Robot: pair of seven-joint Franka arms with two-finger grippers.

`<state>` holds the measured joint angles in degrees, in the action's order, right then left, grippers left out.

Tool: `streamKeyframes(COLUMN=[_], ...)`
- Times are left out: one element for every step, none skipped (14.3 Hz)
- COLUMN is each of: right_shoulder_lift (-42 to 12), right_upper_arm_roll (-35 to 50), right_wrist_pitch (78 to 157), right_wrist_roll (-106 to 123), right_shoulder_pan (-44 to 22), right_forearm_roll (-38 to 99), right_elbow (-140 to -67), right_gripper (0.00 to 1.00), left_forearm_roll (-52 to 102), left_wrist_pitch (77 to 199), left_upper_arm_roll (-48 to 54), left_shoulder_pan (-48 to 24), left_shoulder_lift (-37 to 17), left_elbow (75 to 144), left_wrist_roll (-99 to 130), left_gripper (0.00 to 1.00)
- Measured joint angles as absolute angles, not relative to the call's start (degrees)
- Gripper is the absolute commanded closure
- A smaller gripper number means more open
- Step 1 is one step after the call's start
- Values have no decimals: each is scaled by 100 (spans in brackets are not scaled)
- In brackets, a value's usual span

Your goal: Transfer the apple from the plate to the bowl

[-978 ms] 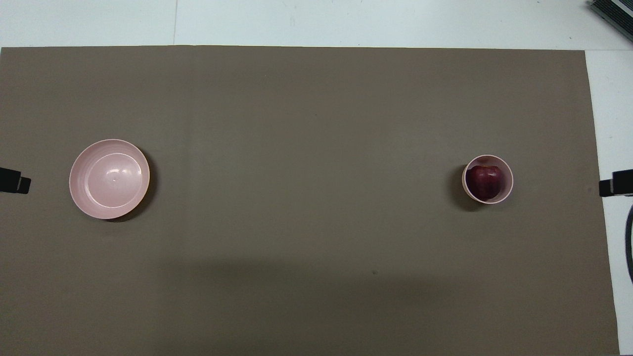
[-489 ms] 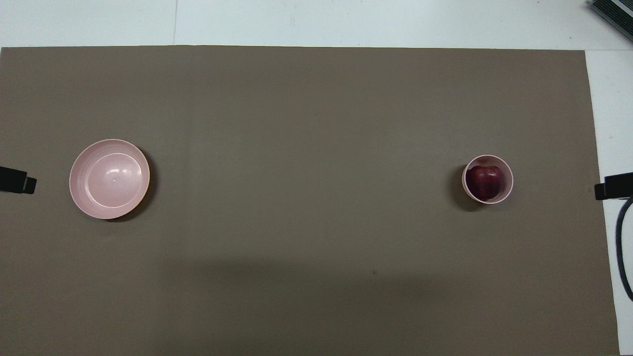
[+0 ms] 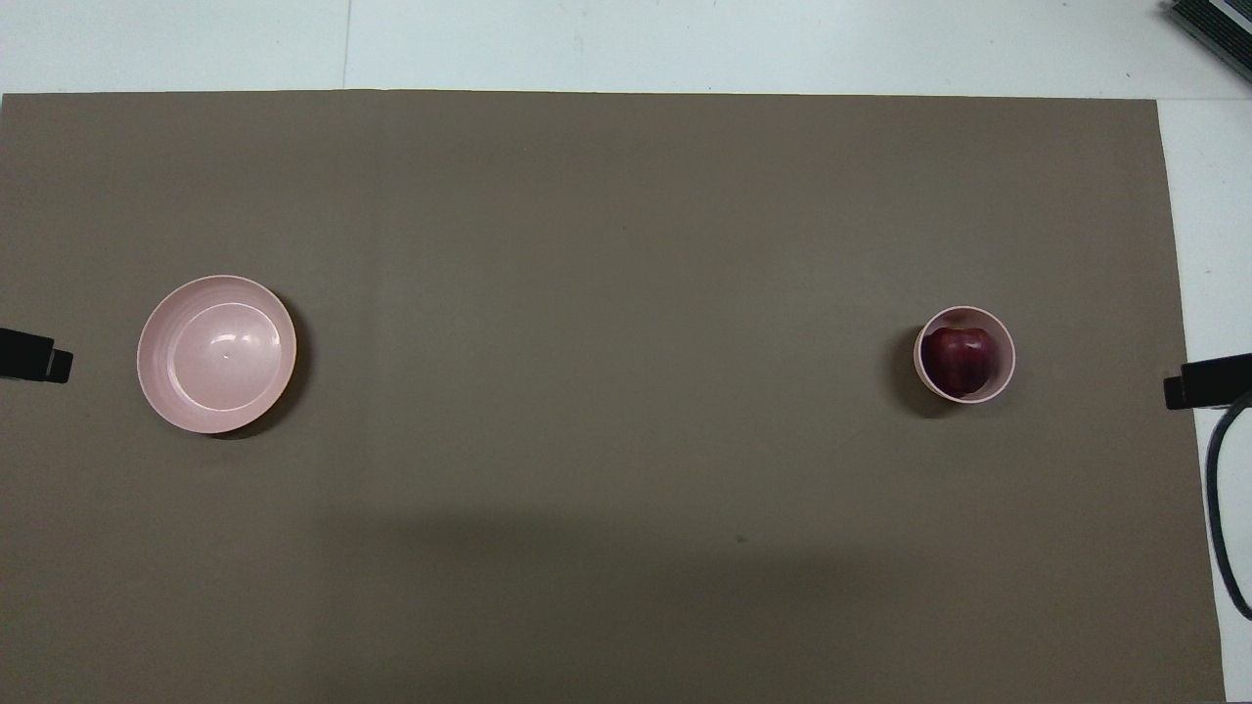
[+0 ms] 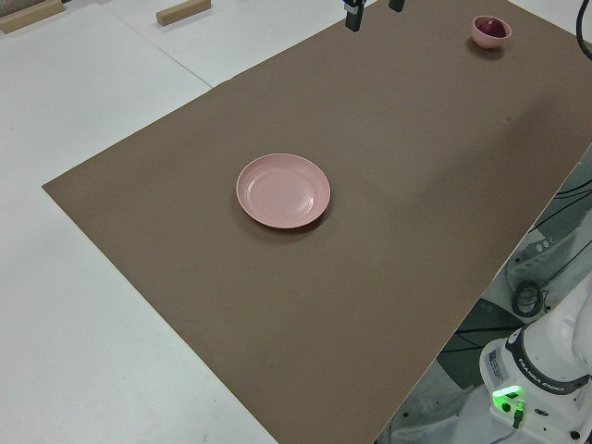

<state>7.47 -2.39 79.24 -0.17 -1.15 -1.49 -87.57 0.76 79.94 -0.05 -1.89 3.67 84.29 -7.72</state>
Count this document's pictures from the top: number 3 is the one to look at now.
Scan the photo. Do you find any dark ribbed panel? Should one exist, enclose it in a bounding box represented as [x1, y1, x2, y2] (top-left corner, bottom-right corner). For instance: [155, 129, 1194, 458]
[1164, 0, 1252, 81]

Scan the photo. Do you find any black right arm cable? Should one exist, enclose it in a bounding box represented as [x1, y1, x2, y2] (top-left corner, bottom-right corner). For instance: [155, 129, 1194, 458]
[1205, 391, 1252, 622]

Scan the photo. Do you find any brown table mat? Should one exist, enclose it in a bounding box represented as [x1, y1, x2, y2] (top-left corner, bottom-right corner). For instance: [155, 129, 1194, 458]
[0, 90, 1229, 704]

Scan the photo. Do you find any dark red apple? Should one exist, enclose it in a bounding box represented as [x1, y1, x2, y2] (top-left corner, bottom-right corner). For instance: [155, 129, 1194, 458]
[923, 327, 998, 398]

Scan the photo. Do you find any pink bowl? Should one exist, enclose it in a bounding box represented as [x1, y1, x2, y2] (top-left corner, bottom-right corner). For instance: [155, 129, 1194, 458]
[914, 305, 1016, 405]

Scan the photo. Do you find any pink plate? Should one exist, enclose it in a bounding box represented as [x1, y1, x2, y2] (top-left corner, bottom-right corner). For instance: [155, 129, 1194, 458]
[137, 275, 297, 434]

